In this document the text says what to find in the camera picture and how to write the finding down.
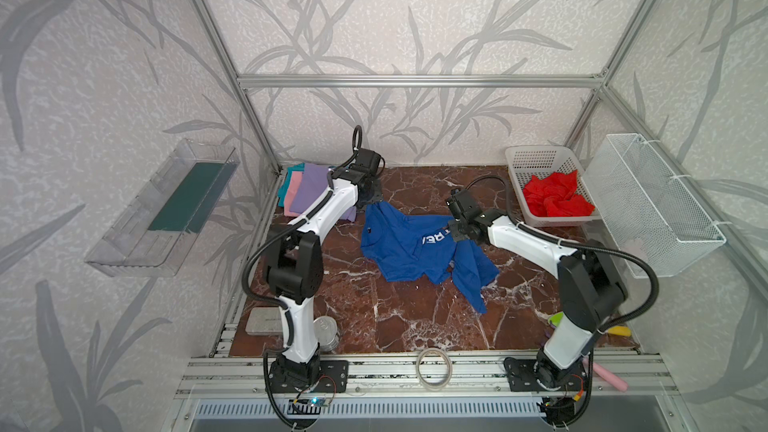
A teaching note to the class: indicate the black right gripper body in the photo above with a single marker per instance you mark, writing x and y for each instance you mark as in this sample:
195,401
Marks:
455,232

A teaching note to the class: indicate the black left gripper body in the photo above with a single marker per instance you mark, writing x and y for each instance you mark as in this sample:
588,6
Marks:
369,189

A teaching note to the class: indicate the blue printed t shirt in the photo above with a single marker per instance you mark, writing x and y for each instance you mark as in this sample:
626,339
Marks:
409,247

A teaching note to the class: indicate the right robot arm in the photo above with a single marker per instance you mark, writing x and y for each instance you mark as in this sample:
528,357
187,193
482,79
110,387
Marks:
590,287

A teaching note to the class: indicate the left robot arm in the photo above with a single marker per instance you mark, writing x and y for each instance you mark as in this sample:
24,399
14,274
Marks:
293,261

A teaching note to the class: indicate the folded purple t shirt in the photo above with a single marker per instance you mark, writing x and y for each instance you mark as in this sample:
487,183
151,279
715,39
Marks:
312,186

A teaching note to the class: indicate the folded pink t shirt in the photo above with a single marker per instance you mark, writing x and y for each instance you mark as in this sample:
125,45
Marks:
294,184

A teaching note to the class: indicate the white plastic laundry basket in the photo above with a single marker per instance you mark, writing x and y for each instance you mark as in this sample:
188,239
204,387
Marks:
527,161

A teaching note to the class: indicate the red t shirt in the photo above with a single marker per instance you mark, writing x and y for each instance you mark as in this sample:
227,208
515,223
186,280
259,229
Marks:
556,196

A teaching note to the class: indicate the clear tape roll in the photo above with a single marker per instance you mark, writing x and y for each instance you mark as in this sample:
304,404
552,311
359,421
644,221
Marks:
433,369

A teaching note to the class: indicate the silver metal can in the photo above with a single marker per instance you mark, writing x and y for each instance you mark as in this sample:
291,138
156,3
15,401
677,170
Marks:
327,333

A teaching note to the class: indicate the grey rectangular block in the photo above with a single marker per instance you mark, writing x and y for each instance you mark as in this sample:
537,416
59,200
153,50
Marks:
264,321

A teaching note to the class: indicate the green book on shelf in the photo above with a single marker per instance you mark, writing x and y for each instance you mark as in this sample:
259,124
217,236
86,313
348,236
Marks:
193,200

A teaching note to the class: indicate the green yellow toy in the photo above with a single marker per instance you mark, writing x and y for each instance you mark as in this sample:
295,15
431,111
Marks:
619,330

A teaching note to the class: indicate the pink cylinder stick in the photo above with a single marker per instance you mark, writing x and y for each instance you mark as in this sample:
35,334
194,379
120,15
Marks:
609,377

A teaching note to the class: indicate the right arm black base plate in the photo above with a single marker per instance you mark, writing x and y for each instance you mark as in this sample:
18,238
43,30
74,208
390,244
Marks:
540,375

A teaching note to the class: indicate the white wire mesh basket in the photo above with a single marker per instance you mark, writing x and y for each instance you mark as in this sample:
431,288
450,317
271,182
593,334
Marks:
646,207

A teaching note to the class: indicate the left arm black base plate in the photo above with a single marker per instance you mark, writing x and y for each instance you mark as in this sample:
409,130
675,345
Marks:
319,374

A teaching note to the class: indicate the aluminium enclosure frame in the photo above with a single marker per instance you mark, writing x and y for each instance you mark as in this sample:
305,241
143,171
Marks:
458,81

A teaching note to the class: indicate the clear plastic wall shelf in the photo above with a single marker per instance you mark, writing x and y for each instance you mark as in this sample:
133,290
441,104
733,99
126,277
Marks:
155,233

